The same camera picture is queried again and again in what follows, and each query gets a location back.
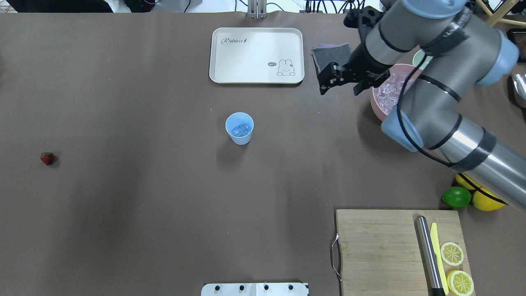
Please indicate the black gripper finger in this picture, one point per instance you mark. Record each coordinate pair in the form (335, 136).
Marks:
(361, 86)
(332, 75)

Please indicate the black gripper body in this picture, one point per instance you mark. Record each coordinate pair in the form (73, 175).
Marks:
(364, 61)

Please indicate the ice cube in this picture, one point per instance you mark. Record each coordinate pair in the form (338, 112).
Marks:
(235, 132)
(244, 130)

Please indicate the red strawberry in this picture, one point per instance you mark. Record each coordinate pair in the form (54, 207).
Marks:
(47, 158)

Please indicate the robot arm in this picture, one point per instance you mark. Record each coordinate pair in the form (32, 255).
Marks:
(465, 52)

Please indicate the clear ice cubes pile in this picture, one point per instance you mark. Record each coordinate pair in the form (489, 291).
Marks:
(387, 95)

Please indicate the light blue cup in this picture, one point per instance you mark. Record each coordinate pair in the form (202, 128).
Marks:
(237, 119)

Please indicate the grey folded cloth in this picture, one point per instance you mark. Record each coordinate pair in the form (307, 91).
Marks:
(324, 54)

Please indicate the pink bowl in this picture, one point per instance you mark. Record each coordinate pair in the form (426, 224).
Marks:
(398, 68)

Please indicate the green bowl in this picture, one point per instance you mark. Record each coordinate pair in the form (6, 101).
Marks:
(422, 59)

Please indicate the cream rabbit tray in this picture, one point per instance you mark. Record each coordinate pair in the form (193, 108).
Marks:
(257, 56)

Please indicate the wooden mug tree stand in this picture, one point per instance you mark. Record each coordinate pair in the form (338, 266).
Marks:
(499, 15)

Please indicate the yellow lemon upper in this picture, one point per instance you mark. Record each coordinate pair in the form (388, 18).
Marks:
(466, 182)

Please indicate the yellow lemon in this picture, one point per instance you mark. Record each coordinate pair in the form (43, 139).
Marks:
(466, 182)
(482, 199)

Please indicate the green lime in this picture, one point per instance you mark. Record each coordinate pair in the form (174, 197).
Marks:
(456, 197)

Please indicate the steel pot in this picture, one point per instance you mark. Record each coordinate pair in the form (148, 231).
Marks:
(519, 89)

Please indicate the yellow lemon lower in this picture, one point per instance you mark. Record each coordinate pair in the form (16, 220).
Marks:
(482, 199)

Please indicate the wooden cutting board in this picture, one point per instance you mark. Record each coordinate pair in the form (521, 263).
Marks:
(380, 252)

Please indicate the lemon slice upper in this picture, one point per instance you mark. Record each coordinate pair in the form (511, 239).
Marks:
(452, 254)

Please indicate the lemon slice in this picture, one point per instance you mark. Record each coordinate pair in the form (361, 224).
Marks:
(460, 283)
(452, 254)

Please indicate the lemon slice lower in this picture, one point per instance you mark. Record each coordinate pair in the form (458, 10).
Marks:
(460, 283)

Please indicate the aluminium camera post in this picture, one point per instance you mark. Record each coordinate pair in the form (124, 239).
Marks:
(257, 9)

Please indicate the steel handled yellow knife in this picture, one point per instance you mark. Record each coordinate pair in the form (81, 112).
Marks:
(429, 258)

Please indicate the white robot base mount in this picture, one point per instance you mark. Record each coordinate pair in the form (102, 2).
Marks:
(256, 289)

